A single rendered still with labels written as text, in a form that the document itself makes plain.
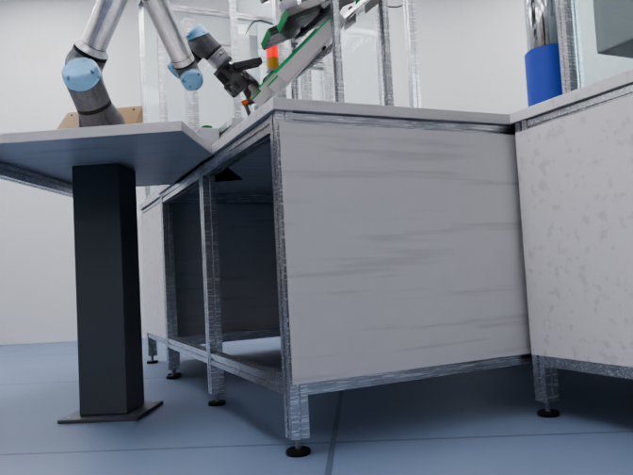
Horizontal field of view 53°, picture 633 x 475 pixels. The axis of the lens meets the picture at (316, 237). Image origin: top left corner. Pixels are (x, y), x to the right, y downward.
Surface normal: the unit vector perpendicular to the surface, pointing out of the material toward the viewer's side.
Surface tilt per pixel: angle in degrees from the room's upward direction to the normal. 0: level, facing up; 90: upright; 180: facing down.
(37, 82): 90
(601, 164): 90
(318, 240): 90
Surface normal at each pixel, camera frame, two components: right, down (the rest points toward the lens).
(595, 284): -0.91, 0.03
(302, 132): 0.41, -0.07
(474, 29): -0.07, -0.05
